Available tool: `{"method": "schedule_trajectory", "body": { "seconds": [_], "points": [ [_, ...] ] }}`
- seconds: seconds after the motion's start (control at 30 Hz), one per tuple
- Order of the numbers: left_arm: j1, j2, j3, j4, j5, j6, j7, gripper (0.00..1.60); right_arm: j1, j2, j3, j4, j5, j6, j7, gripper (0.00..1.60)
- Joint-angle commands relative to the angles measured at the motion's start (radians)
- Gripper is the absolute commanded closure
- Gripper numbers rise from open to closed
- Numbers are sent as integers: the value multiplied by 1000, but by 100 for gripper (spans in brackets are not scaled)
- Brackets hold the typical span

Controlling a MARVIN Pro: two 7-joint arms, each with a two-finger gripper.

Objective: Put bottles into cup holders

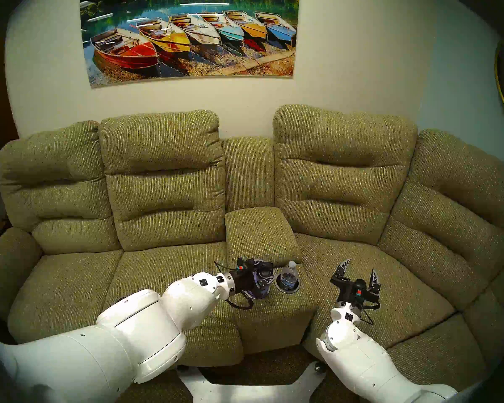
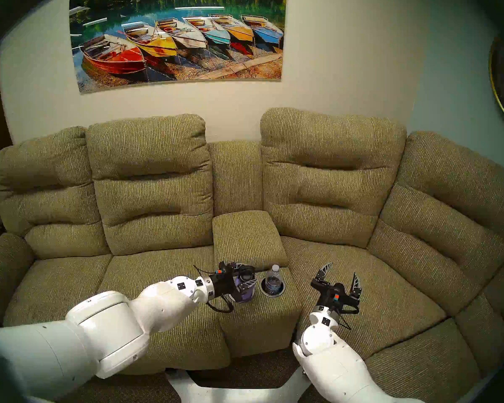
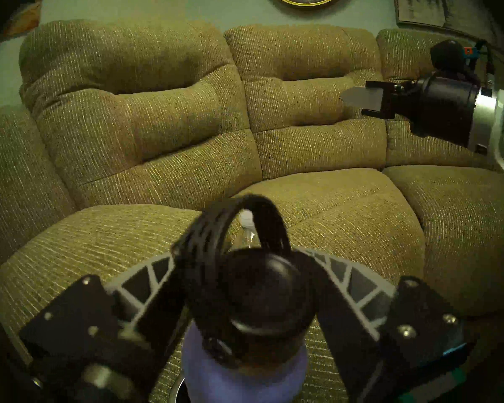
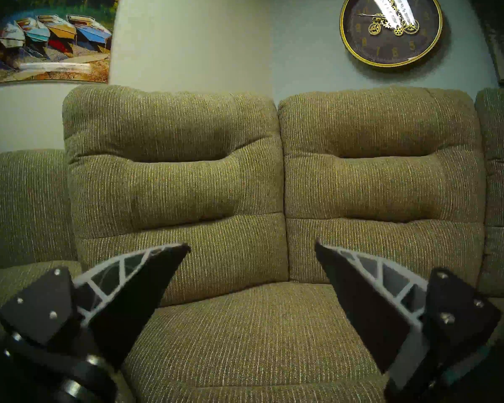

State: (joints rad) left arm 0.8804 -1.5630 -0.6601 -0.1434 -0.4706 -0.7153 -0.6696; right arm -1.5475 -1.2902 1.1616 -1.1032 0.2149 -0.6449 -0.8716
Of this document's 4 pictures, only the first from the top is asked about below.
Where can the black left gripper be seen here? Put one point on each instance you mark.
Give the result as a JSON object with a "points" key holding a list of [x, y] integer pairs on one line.
{"points": [[243, 278]]}

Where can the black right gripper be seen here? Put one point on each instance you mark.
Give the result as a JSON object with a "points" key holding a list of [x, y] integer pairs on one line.
{"points": [[355, 291]]}

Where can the clear plastic water bottle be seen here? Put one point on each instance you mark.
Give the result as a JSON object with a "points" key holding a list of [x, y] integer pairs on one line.
{"points": [[289, 276]]}

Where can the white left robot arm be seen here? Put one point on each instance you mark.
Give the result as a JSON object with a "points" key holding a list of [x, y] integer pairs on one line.
{"points": [[130, 335]]}

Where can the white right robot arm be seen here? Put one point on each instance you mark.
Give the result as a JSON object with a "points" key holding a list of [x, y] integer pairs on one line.
{"points": [[361, 360]]}

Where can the metal-rimmed sofa cup holder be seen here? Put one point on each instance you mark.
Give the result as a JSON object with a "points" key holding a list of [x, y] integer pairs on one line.
{"points": [[287, 289], [262, 296]]}

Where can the olive green fabric sectional sofa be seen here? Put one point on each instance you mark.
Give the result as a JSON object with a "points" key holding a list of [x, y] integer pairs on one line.
{"points": [[340, 188]]}

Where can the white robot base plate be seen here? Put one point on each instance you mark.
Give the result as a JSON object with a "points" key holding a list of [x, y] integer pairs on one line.
{"points": [[243, 385]]}

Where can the colourful rowing boats wall picture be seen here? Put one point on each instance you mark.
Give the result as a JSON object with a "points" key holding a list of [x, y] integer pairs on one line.
{"points": [[193, 37]]}

